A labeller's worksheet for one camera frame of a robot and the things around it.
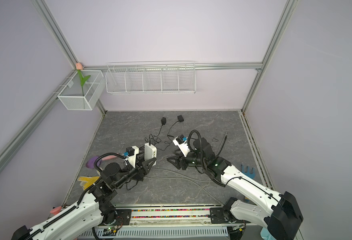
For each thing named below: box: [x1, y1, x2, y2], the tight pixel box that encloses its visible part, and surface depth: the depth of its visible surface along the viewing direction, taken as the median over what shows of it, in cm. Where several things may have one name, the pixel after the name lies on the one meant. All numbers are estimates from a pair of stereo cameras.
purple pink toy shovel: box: [86, 155, 119, 169], surface depth 94 cm
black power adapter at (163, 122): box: [154, 117, 167, 137], surface depth 114 cm
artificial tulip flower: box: [75, 62, 91, 97], surface depth 92 cm
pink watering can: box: [50, 206, 62, 215], surface depth 68 cm
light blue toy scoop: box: [260, 227, 277, 240], surface depth 69 cm
